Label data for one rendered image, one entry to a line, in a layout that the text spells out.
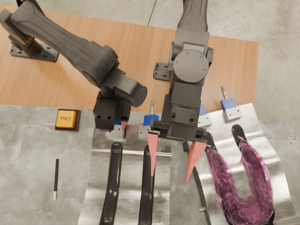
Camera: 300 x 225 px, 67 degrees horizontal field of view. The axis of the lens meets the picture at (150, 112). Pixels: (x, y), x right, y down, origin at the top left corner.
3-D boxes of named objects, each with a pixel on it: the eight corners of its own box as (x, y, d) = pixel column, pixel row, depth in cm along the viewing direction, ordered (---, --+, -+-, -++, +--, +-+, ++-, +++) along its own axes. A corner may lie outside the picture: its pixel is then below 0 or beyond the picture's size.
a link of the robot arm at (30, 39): (35, 38, 87) (45, 20, 59) (24, 51, 85) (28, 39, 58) (20, 25, 84) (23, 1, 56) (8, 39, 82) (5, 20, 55)
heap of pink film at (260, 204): (200, 150, 76) (205, 147, 68) (250, 137, 76) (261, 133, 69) (224, 233, 69) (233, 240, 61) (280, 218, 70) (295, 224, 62)
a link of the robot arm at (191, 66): (218, 87, 35) (227, 19, 37) (163, 78, 36) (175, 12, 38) (203, 106, 46) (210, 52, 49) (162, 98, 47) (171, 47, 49)
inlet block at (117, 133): (113, 101, 78) (110, 95, 73) (127, 102, 78) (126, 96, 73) (108, 139, 74) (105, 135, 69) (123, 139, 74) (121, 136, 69)
